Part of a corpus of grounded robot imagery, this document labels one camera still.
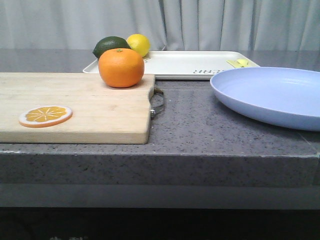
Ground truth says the orange fruit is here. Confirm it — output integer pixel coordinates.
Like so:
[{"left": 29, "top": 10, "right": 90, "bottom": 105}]
[{"left": 98, "top": 48, "right": 145, "bottom": 88}]

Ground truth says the grey curtain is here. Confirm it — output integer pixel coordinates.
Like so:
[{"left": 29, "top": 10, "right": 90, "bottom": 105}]
[{"left": 0, "top": 0, "right": 320, "bottom": 51}]

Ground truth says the yellow plastic spoon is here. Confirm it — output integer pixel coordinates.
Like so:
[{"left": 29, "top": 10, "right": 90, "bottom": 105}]
[{"left": 236, "top": 58, "right": 249, "bottom": 67}]

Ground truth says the light blue plate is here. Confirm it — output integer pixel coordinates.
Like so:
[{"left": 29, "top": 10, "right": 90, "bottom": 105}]
[{"left": 210, "top": 67, "right": 320, "bottom": 132}]

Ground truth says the orange slice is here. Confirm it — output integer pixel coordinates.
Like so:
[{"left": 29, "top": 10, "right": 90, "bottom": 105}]
[{"left": 18, "top": 105, "right": 73, "bottom": 128}]

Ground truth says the dark green lime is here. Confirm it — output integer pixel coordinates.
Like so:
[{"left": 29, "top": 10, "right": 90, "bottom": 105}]
[{"left": 92, "top": 36, "right": 131, "bottom": 59}]

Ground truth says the wooden cutting board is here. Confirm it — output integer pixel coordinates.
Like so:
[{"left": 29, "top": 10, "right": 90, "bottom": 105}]
[{"left": 0, "top": 72, "right": 155, "bottom": 144}]

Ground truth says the white rectangular tray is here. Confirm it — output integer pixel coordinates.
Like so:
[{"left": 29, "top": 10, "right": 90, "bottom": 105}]
[{"left": 82, "top": 50, "right": 261, "bottom": 80}]

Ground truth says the yellow lemon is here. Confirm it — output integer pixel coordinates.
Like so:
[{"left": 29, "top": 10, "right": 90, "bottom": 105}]
[{"left": 126, "top": 33, "right": 151, "bottom": 57}]

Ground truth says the yellow plastic fork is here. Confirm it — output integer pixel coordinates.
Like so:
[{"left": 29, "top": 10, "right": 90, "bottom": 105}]
[{"left": 226, "top": 60, "right": 244, "bottom": 68}]

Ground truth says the metal cutting board handle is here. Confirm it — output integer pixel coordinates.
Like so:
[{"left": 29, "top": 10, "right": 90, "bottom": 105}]
[{"left": 150, "top": 87, "right": 166, "bottom": 118}]

